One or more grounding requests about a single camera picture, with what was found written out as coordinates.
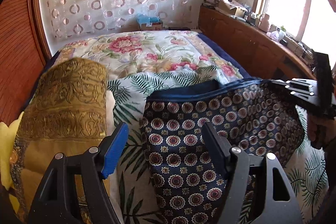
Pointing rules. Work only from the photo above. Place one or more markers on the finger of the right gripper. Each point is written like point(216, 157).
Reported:
point(285, 100)
point(280, 83)

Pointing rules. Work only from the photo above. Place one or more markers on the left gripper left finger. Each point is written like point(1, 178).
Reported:
point(56, 198)

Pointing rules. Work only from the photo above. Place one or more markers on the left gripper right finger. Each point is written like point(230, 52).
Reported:
point(259, 180)

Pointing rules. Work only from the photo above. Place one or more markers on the navy patterned silk garment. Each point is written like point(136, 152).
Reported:
point(186, 185)

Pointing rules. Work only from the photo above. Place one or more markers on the right hand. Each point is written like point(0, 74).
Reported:
point(321, 131)

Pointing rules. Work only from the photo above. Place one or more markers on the palm leaf bed sheet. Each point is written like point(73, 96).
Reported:
point(138, 204)

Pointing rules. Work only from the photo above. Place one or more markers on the wooden sideboard cabinet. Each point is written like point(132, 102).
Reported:
point(252, 49)

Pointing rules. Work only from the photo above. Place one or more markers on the yellow Pikachu plush toy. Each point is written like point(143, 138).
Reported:
point(8, 134)

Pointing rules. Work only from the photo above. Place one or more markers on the window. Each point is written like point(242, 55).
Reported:
point(309, 22)

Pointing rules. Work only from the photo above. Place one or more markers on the gold embroidered pillow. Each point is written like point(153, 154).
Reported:
point(66, 114)

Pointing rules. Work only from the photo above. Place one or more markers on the floral quilt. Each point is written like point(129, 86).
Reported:
point(128, 53)

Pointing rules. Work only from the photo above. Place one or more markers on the blue tissue box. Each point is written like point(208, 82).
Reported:
point(148, 23)

